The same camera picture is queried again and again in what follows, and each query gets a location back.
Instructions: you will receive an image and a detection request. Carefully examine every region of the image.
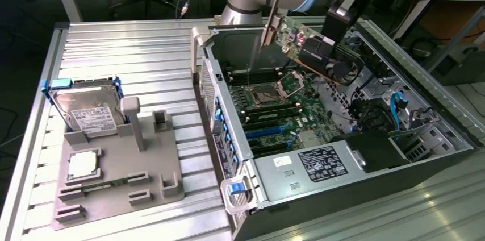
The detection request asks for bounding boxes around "graphics card with black cooler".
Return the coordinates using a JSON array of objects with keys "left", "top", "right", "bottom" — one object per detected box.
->
[{"left": 260, "top": 0, "right": 368, "bottom": 87}]

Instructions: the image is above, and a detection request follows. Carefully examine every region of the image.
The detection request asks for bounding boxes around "black stand pole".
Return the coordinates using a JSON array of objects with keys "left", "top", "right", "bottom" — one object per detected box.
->
[{"left": 392, "top": 0, "right": 466, "bottom": 40}]

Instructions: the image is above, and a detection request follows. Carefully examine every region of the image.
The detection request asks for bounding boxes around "metal socket cover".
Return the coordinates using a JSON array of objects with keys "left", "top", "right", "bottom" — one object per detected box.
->
[{"left": 276, "top": 70, "right": 308, "bottom": 95}]

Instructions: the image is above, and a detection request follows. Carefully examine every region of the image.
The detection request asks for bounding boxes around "metal disk bay cage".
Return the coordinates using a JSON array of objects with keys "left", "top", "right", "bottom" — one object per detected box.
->
[{"left": 318, "top": 73, "right": 380, "bottom": 117}]

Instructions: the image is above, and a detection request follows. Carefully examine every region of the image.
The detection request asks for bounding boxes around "green motherboard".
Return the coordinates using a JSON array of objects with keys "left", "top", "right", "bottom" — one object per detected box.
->
[{"left": 227, "top": 66, "right": 343, "bottom": 159}]

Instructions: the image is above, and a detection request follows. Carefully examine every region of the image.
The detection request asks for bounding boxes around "CPU socket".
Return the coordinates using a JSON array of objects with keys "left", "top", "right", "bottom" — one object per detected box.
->
[{"left": 252, "top": 83, "right": 284, "bottom": 105}]

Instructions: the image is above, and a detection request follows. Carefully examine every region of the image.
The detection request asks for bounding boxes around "installed black RAM stick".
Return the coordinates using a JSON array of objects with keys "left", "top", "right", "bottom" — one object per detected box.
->
[{"left": 246, "top": 106, "right": 300, "bottom": 122}]

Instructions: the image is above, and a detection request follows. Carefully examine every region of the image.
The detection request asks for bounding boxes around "grey floor box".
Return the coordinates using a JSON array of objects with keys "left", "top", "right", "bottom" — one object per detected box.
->
[{"left": 432, "top": 46, "right": 485, "bottom": 86}]

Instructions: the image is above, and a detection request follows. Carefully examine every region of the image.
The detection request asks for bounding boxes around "silver chipset heatsink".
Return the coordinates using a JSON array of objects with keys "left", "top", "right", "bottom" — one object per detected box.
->
[{"left": 298, "top": 131, "right": 323, "bottom": 147}]

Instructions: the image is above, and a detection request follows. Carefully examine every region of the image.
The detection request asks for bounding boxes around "blue expansion slot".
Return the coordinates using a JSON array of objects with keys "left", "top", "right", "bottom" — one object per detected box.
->
[{"left": 244, "top": 126, "right": 284, "bottom": 139}]

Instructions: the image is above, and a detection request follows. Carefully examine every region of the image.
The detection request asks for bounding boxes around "black plastic shroud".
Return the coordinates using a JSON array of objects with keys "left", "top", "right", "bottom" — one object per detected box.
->
[{"left": 344, "top": 130, "right": 412, "bottom": 173}]

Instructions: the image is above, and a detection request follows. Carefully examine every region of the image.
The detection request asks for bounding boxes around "grey power supply unit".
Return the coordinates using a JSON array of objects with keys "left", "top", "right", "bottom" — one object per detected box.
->
[{"left": 254, "top": 140, "right": 371, "bottom": 203}]

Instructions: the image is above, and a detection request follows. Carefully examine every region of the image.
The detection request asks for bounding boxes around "open black PC case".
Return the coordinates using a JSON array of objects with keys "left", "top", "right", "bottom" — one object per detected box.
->
[{"left": 191, "top": 15, "right": 479, "bottom": 241}]

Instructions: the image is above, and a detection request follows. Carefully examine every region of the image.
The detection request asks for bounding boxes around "hard disk drive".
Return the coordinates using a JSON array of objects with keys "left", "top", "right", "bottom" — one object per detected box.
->
[{"left": 40, "top": 75, "right": 123, "bottom": 128}]

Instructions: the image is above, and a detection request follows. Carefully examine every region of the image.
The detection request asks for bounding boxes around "grey parts rack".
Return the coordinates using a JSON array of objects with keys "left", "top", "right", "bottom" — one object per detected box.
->
[{"left": 48, "top": 95, "right": 187, "bottom": 232}]

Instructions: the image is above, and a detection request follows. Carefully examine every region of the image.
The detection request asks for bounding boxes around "green RAM stick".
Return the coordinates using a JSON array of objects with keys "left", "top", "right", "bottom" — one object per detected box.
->
[{"left": 82, "top": 180, "right": 132, "bottom": 192}]

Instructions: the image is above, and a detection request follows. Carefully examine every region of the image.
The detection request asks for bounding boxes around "silver CPU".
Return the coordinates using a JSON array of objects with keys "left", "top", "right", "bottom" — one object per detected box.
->
[{"left": 68, "top": 151, "right": 100, "bottom": 181}]

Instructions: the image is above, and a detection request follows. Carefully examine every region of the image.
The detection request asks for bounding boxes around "black power wire bundle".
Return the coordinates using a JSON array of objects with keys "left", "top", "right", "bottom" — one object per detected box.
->
[{"left": 348, "top": 101, "right": 391, "bottom": 134}]

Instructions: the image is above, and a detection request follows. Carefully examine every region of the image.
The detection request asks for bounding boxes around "blue wire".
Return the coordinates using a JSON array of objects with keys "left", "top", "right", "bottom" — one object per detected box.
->
[{"left": 388, "top": 90, "right": 410, "bottom": 132}]

